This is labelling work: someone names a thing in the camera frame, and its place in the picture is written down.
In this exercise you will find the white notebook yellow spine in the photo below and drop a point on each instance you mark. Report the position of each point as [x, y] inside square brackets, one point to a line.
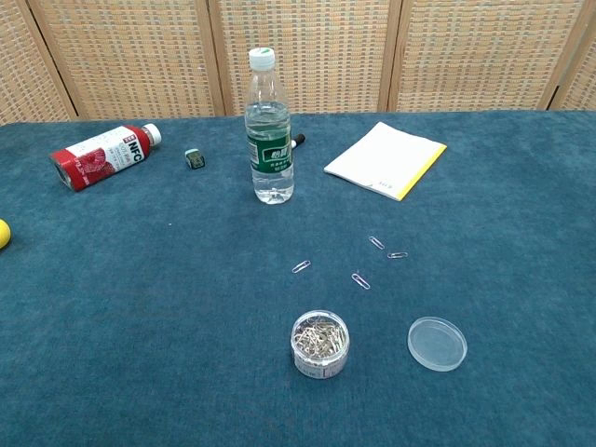
[386, 158]

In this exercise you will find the clear water bottle green label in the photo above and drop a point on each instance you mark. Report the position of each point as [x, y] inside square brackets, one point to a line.
[270, 139]

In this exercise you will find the clear jar of paper clips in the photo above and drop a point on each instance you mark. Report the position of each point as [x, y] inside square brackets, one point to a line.
[320, 344]

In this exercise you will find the black marker pen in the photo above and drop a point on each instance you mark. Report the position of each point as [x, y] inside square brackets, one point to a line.
[299, 139]

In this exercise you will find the silver paper clip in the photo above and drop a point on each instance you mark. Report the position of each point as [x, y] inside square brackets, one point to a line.
[376, 242]
[301, 266]
[361, 281]
[397, 255]

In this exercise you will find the clear round plastic lid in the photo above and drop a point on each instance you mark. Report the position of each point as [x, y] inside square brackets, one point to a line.
[437, 343]

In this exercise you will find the red juice bottle white cap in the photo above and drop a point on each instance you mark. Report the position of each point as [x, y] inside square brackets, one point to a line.
[102, 156]

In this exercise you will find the yellow ball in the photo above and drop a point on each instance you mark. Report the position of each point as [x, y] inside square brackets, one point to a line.
[2, 238]

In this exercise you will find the woven folding screen panel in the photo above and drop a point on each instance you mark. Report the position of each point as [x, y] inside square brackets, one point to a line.
[130, 56]
[582, 79]
[316, 51]
[23, 60]
[479, 51]

